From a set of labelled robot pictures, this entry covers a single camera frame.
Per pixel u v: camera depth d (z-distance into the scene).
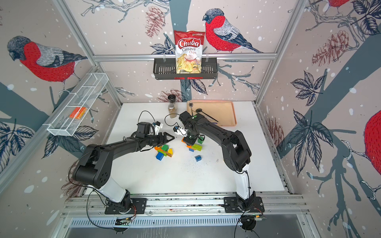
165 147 0.93
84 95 0.84
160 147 0.92
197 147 0.90
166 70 0.95
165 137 0.83
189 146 0.90
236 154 0.51
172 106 1.07
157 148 0.92
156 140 0.81
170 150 0.94
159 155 0.90
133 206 0.73
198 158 0.88
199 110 1.14
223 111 1.15
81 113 0.72
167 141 0.83
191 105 1.18
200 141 0.95
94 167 0.46
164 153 0.90
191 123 0.66
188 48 0.85
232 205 0.73
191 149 0.92
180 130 0.80
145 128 0.76
